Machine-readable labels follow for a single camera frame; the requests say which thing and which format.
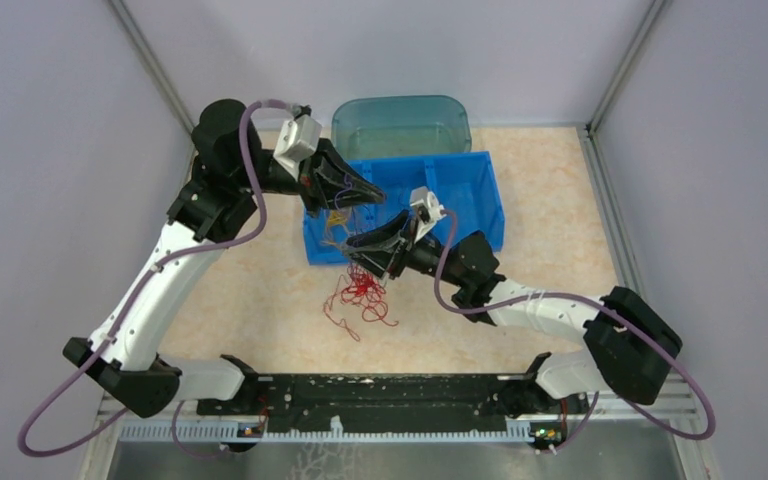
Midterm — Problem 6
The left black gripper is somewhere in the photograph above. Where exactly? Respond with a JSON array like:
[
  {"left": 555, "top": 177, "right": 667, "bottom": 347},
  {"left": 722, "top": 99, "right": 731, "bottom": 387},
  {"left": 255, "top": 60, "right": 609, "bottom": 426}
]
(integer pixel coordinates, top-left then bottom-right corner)
[{"left": 235, "top": 136, "right": 387, "bottom": 219}]

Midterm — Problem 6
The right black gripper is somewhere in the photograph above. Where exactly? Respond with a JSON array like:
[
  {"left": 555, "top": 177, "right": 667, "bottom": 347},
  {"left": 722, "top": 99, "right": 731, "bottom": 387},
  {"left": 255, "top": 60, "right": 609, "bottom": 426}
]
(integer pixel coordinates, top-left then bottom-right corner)
[{"left": 343, "top": 210, "right": 466, "bottom": 288}]

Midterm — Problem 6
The red cable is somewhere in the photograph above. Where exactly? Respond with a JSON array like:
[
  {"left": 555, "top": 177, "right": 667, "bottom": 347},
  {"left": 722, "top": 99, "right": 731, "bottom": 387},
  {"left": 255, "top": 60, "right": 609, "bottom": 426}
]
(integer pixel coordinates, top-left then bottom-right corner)
[{"left": 322, "top": 261, "right": 401, "bottom": 342}]

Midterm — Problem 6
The white cable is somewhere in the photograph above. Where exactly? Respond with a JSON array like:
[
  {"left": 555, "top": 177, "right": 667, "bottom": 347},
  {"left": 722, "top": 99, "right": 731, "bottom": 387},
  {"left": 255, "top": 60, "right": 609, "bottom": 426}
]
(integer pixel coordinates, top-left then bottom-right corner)
[{"left": 319, "top": 211, "right": 359, "bottom": 256}]

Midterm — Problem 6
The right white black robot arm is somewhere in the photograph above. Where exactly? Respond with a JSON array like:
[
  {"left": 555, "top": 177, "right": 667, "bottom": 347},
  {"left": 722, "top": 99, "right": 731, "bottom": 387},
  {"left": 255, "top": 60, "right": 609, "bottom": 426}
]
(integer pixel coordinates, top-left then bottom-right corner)
[{"left": 344, "top": 211, "right": 682, "bottom": 412}]

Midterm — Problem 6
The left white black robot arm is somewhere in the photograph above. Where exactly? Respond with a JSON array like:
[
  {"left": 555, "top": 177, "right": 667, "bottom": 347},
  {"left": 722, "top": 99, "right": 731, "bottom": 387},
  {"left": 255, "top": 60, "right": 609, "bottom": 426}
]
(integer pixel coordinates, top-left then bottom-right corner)
[{"left": 63, "top": 99, "right": 385, "bottom": 418}]

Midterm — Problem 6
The teal transparent plastic tub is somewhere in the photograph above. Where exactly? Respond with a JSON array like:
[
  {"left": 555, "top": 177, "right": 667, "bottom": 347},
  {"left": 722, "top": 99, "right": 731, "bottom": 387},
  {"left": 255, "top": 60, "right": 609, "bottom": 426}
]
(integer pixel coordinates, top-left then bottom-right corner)
[{"left": 331, "top": 95, "right": 472, "bottom": 160}]

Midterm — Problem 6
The blue three-compartment plastic bin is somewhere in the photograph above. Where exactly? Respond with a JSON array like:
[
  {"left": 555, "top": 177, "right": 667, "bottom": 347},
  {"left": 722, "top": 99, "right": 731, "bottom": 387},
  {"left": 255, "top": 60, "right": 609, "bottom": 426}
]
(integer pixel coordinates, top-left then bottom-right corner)
[{"left": 302, "top": 151, "right": 505, "bottom": 266}]

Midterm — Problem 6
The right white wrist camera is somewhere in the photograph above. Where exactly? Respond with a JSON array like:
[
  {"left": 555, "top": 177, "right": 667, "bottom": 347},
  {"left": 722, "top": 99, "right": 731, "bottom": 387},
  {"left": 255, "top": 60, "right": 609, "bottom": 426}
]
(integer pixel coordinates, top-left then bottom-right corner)
[{"left": 409, "top": 186, "right": 445, "bottom": 242}]

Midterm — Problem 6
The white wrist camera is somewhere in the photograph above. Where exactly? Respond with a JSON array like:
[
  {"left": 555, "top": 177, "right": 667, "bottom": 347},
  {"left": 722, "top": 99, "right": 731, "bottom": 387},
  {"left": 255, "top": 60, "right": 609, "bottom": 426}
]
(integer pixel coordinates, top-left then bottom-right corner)
[
  {"left": 273, "top": 115, "right": 322, "bottom": 164},
  {"left": 409, "top": 186, "right": 445, "bottom": 242}
]

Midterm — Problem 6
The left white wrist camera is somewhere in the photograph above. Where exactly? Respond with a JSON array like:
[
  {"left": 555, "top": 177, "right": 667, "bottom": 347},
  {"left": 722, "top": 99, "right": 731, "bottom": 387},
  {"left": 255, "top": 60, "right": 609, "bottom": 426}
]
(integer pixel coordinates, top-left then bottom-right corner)
[{"left": 273, "top": 115, "right": 322, "bottom": 164}]

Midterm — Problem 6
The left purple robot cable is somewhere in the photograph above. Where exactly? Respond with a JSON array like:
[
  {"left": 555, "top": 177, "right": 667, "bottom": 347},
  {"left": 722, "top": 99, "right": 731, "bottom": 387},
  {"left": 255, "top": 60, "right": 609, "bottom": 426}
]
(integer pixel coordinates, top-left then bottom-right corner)
[{"left": 17, "top": 99, "right": 312, "bottom": 463}]

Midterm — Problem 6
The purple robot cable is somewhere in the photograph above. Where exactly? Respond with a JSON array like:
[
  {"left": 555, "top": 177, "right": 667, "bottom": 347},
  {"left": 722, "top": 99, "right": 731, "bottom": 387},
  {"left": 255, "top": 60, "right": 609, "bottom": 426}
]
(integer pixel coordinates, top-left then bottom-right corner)
[
  {"left": 433, "top": 208, "right": 718, "bottom": 454},
  {"left": 17, "top": 99, "right": 312, "bottom": 463}
]

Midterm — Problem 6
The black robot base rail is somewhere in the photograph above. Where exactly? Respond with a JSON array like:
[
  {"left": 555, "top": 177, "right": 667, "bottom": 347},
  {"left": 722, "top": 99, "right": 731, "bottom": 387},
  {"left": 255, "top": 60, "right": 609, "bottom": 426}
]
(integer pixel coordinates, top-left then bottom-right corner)
[{"left": 197, "top": 374, "right": 589, "bottom": 448}]

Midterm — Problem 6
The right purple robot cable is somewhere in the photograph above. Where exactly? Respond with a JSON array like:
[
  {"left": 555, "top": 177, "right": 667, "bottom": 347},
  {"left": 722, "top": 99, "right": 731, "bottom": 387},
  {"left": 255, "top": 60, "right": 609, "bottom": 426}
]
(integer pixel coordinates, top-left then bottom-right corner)
[{"left": 433, "top": 208, "right": 718, "bottom": 454}]

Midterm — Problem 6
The left aluminium frame post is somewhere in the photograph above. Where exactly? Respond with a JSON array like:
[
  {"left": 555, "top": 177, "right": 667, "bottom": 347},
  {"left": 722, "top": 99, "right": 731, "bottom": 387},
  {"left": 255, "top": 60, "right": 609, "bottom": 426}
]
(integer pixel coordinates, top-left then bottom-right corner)
[{"left": 105, "top": 0, "right": 195, "bottom": 135}]

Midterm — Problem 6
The aluminium frame post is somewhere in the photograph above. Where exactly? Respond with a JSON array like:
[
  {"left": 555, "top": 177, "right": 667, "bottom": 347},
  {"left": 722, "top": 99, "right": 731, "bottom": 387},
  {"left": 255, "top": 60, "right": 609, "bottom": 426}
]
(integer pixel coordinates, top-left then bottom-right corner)
[
  {"left": 105, "top": 0, "right": 195, "bottom": 135},
  {"left": 586, "top": 0, "right": 671, "bottom": 138}
]

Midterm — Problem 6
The right aluminium frame post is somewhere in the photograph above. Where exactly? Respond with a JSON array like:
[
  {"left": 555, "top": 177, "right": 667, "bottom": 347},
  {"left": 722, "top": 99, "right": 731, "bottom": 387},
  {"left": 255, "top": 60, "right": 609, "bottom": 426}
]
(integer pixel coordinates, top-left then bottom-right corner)
[{"left": 586, "top": 0, "right": 671, "bottom": 138}]

